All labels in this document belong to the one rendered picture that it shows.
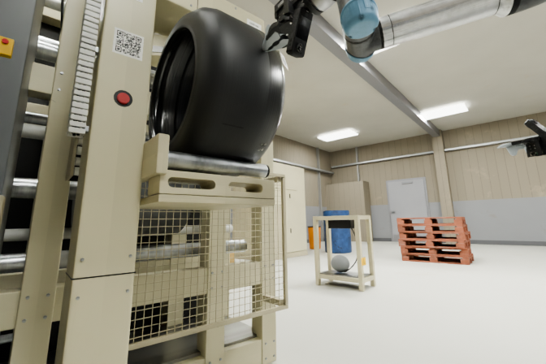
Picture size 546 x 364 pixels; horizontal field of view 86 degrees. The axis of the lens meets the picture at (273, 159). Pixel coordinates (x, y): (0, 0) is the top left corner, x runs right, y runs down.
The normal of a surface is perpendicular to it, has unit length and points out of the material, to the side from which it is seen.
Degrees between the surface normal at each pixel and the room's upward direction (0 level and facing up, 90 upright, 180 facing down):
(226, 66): 95
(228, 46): 84
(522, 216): 90
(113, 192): 90
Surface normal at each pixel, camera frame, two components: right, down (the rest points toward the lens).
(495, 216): -0.65, -0.15
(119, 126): 0.64, -0.18
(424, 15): -0.26, 0.15
